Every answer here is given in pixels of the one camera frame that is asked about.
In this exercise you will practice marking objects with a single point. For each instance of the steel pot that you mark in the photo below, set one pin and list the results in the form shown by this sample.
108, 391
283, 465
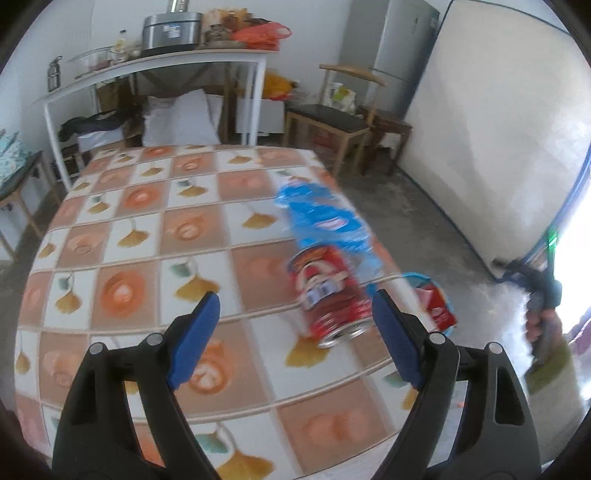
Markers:
179, 5

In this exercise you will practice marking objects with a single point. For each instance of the white side table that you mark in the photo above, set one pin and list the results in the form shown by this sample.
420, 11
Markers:
184, 55

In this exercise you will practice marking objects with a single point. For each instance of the white mattress blue edge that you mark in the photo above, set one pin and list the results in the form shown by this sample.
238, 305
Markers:
498, 138

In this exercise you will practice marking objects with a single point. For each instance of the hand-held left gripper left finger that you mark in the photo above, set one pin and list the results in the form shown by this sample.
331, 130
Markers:
196, 341

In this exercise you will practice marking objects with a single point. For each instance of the dark cloth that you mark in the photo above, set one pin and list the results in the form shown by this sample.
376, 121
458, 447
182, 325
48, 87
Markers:
97, 125

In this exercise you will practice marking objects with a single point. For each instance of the grey refrigerator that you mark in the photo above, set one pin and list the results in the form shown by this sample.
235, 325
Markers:
397, 41

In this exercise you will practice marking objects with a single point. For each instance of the yellow printed food bag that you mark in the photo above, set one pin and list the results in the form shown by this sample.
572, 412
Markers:
231, 17

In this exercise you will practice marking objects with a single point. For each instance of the dark wooden stool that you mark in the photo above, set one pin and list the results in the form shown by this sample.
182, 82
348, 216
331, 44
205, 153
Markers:
392, 122

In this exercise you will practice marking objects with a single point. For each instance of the glass bowl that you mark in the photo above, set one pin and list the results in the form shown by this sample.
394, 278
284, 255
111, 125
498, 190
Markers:
92, 62

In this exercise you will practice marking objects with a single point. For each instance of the yellow-liquid bottle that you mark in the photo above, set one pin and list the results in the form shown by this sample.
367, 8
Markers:
121, 46

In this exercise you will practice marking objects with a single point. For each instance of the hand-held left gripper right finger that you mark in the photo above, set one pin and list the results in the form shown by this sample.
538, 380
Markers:
397, 341

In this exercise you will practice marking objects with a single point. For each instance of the white storage box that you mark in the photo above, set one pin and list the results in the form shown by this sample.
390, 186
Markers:
268, 117

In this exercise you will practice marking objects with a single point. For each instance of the white pillow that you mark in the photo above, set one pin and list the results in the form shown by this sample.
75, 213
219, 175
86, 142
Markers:
184, 120

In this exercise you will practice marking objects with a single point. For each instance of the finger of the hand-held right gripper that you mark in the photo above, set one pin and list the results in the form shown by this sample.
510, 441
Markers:
505, 266

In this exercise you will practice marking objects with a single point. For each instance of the brown jar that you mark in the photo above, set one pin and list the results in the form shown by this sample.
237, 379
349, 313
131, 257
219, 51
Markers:
216, 34

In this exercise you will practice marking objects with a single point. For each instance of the blue plastic basket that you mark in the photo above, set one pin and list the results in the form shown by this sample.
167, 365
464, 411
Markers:
418, 277

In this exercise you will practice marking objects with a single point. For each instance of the person's right hand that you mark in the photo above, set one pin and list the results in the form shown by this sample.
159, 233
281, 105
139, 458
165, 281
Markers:
532, 330

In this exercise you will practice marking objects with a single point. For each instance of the wooden chair with floral cloth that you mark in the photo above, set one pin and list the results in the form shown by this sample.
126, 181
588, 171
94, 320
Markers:
23, 184

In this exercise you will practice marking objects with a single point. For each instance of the red drink can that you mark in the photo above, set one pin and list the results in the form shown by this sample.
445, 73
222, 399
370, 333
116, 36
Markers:
332, 300

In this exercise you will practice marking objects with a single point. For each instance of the grey rice cooker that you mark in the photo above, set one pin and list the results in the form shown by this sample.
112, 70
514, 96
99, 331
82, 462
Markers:
173, 32

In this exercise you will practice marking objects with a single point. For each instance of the orange plastic bag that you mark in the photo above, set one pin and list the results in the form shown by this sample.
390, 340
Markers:
258, 34

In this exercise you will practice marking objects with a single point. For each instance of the white printed bag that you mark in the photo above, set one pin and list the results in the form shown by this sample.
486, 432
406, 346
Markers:
341, 96

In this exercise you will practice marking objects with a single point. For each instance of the blue plastic wrapper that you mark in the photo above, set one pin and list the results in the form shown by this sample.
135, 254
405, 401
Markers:
318, 217

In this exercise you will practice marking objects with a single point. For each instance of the yellow plastic bag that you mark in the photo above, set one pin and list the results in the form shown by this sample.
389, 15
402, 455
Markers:
279, 85

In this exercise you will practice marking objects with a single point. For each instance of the floral cloth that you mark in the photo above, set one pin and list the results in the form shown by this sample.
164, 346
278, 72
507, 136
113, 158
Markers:
10, 157

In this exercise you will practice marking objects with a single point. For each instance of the wooden chair black seat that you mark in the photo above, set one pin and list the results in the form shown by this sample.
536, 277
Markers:
328, 115

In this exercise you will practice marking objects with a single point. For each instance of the red snack packet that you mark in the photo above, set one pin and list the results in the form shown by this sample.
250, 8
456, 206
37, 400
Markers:
434, 304

